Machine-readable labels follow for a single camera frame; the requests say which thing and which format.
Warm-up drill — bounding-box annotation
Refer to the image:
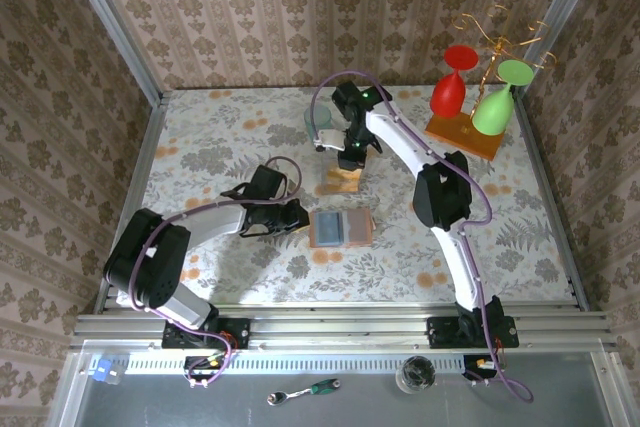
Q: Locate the black connector board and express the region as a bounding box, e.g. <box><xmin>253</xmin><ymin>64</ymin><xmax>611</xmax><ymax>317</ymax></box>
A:
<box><xmin>183</xmin><ymin>354</ymin><xmax>226</xmax><ymax>381</ymax></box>
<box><xmin>462</xmin><ymin>354</ymin><xmax>501</xmax><ymax>381</ymax></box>

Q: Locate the clear glass jar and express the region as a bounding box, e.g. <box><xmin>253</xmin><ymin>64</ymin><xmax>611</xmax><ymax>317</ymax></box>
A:
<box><xmin>395</xmin><ymin>355</ymin><xmax>438</xmax><ymax>395</ymax></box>

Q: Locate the red plastic wine glass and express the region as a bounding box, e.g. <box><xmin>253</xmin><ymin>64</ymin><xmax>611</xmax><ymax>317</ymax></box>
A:
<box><xmin>429</xmin><ymin>44</ymin><xmax>479</xmax><ymax>119</ymax></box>

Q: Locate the gold glass rack orange base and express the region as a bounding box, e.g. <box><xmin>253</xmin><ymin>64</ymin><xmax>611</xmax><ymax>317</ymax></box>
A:
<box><xmin>424</xmin><ymin>3</ymin><xmax>558</xmax><ymax>163</ymax></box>

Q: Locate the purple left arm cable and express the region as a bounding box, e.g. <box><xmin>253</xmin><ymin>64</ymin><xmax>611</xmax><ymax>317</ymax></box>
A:
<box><xmin>128</xmin><ymin>155</ymin><xmax>303</xmax><ymax>389</ymax></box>

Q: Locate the teal plastic cup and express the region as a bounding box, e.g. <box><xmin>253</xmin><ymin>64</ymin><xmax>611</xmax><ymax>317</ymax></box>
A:
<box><xmin>303</xmin><ymin>104</ymin><xmax>335</xmax><ymax>131</ymax></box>

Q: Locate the small blue white box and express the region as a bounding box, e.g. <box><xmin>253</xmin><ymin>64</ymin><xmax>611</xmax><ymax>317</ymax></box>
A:
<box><xmin>90</xmin><ymin>356</ymin><xmax>127</xmax><ymax>386</ymax></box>

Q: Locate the floral table cover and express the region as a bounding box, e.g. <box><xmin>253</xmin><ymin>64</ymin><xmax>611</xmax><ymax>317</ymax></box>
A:
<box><xmin>116</xmin><ymin>85</ymin><xmax>575</xmax><ymax>306</ymax></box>

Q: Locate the green plastic wine glass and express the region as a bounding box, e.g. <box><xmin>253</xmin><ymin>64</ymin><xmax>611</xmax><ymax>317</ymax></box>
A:
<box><xmin>471</xmin><ymin>59</ymin><xmax>536</xmax><ymax>138</ymax></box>

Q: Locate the green handled ratchet wrench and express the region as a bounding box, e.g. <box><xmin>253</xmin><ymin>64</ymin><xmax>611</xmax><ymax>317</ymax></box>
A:
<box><xmin>266</xmin><ymin>377</ymin><xmax>343</xmax><ymax>408</ymax></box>

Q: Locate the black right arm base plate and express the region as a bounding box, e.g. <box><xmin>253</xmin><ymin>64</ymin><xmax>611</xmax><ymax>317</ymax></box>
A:
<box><xmin>426</xmin><ymin>315</ymin><xmax>520</xmax><ymax>350</ymax></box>

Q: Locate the aluminium frame cross rail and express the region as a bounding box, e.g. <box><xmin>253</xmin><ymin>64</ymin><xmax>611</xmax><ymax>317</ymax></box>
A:
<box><xmin>69</xmin><ymin>302</ymin><xmax>619</xmax><ymax>353</ymax></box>

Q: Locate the aluminium frame side rail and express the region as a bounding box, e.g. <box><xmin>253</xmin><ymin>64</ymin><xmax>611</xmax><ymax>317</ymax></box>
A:
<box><xmin>509</xmin><ymin>91</ymin><xmax>592</xmax><ymax>312</ymax></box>
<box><xmin>92</xmin><ymin>91</ymin><xmax>174</xmax><ymax>313</ymax></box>

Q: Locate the grey metal shelf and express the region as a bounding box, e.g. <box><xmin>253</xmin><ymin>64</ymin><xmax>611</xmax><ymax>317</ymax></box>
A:
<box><xmin>47</xmin><ymin>351</ymin><xmax>640</xmax><ymax>427</ymax></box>

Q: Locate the pink leather card holder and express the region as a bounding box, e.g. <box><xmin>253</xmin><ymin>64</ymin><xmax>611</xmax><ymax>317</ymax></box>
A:
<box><xmin>308</xmin><ymin>206</ymin><xmax>376</xmax><ymax>249</ymax></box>

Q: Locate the perforated metal cable duct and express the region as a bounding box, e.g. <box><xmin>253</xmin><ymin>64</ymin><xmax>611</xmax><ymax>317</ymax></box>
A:
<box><xmin>89</xmin><ymin>352</ymin><xmax>474</xmax><ymax>376</ymax></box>

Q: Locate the clear acrylic tray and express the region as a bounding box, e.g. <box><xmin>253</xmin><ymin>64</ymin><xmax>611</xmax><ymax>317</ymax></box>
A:
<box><xmin>315</xmin><ymin>146</ymin><xmax>364</xmax><ymax>197</ymax></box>

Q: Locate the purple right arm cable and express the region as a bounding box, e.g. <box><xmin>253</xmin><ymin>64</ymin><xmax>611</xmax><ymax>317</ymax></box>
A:
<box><xmin>310</xmin><ymin>71</ymin><xmax>535</xmax><ymax>403</ymax></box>

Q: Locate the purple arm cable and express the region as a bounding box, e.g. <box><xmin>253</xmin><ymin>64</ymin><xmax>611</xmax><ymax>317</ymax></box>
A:
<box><xmin>128</xmin><ymin>155</ymin><xmax>303</xmax><ymax>389</ymax></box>
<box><xmin>310</xmin><ymin>71</ymin><xmax>535</xmax><ymax>403</ymax></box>

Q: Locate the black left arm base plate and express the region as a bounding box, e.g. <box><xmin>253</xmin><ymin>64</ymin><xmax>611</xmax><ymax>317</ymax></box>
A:
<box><xmin>161</xmin><ymin>317</ymin><xmax>252</xmax><ymax>351</ymax></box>

